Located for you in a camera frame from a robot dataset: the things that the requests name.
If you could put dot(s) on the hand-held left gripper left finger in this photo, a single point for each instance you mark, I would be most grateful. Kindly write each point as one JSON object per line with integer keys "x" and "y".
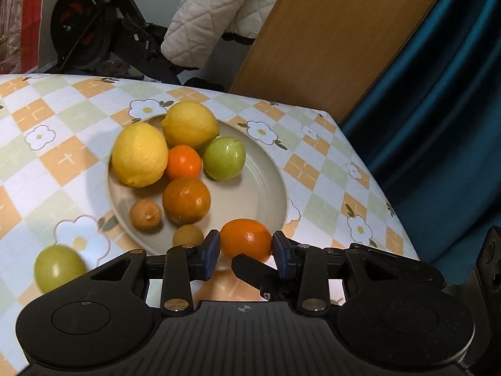
{"x": 209, "y": 254}

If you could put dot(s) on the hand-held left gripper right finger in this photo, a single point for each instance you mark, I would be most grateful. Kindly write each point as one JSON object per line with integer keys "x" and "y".
{"x": 282, "y": 256}

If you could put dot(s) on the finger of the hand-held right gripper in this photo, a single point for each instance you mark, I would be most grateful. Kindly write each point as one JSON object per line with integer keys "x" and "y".
{"x": 250, "y": 268}

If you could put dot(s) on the orange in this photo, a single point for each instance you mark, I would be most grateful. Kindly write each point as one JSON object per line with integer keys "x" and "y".
{"x": 246, "y": 241}
{"x": 186, "y": 200}

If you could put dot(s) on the brown kiwi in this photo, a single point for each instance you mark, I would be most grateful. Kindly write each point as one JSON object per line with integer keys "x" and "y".
{"x": 188, "y": 237}
{"x": 145, "y": 213}

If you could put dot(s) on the beige round plate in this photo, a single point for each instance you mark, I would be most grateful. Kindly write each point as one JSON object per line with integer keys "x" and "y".
{"x": 250, "y": 196}

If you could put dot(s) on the small orange tangerine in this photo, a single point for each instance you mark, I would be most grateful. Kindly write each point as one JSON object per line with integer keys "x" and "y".
{"x": 184, "y": 161}

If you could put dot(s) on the green round fruit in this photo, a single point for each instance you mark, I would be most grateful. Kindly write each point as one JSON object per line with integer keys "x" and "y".
{"x": 58, "y": 268}
{"x": 224, "y": 158}

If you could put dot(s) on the yellow lemon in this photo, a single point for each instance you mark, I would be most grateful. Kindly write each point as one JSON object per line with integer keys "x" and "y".
{"x": 139, "y": 154}
{"x": 190, "y": 123}

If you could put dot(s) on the checked floral tablecloth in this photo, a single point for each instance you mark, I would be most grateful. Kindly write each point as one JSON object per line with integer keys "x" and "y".
{"x": 58, "y": 145}

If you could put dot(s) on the teal curtain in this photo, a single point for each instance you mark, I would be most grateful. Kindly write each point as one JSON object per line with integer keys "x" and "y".
{"x": 438, "y": 105}

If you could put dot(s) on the grey slipper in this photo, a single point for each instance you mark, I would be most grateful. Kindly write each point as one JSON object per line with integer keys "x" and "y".
{"x": 119, "y": 69}

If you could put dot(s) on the wooden board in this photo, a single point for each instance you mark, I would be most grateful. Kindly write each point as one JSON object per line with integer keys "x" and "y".
{"x": 332, "y": 39}

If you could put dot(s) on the white quilted jacket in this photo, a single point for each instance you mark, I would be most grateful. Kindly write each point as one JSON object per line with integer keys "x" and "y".
{"x": 203, "y": 15}

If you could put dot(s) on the black exercise bike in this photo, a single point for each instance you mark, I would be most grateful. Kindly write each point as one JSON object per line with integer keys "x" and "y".
{"x": 86, "y": 27}

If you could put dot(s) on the printed wall cloth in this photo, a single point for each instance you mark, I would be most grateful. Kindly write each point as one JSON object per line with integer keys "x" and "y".
{"x": 19, "y": 19}

